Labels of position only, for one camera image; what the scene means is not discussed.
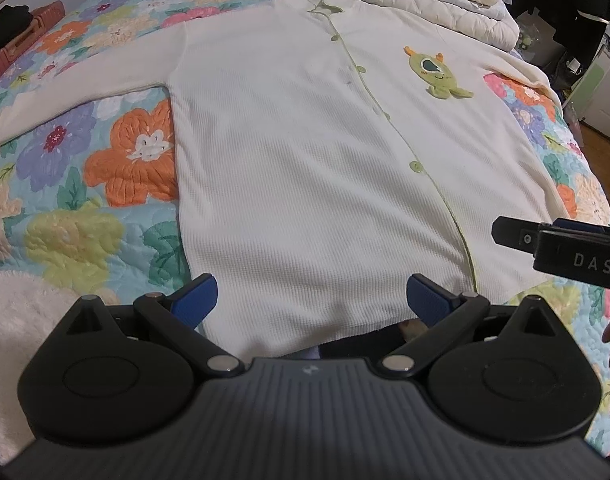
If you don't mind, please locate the white fluffy blanket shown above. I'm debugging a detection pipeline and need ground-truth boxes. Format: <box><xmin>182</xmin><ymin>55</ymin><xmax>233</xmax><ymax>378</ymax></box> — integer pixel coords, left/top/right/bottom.
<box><xmin>0</xmin><ymin>271</ymin><xmax>78</xmax><ymax>464</ymax></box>

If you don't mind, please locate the white cabinet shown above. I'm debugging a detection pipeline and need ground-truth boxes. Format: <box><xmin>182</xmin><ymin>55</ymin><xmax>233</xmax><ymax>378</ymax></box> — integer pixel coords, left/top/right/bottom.
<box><xmin>564</xmin><ymin>25</ymin><xmax>610</xmax><ymax>139</ymax></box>

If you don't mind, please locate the cream quilted folded jacket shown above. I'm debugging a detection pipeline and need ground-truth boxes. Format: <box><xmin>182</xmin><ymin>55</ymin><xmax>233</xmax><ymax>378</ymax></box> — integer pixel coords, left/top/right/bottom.
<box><xmin>363</xmin><ymin>0</ymin><xmax>520</xmax><ymax>52</ymax></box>

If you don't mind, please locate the black cloth on crate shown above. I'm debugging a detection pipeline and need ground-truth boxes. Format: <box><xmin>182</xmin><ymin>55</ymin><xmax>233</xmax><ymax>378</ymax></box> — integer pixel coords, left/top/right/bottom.
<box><xmin>0</xmin><ymin>6</ymin><xmax>34</xmax><ymax>50</ymax></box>

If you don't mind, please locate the red brown slatted crate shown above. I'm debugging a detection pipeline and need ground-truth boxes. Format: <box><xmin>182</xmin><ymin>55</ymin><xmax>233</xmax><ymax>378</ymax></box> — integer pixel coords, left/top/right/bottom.
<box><xmin>0</xmin><ymin>0</ymin><xmax>65</xmax><ymax>78</ymax></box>

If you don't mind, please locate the cream button pajama top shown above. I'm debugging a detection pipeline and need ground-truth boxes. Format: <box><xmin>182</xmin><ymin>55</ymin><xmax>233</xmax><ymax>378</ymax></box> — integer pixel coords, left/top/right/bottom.
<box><xmin>0</xmin><ymin>0</ymin><xmax>566</xmax><ymax>359</ymax></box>

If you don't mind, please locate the floral quilted bedspread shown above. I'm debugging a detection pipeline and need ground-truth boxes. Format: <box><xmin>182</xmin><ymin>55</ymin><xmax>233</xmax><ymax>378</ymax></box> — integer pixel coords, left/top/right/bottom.
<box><xmin>0</xmin><ymin>0</ymin><xmax>610</xmax><ymax>456</ymax></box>

